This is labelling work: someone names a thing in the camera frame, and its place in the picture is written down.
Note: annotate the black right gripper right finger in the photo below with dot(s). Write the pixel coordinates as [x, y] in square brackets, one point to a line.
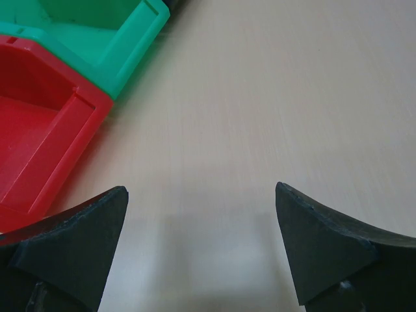
[339, 263]

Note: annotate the black plastic bin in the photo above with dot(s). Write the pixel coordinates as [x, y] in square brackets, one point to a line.
[171, 4]

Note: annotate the red plastic bin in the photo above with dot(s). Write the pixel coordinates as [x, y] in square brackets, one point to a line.
[49, 114]

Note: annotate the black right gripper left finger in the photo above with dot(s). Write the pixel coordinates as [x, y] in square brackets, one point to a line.
[62, 262]

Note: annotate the green plastic bin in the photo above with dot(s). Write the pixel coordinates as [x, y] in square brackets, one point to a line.
[103, 40]

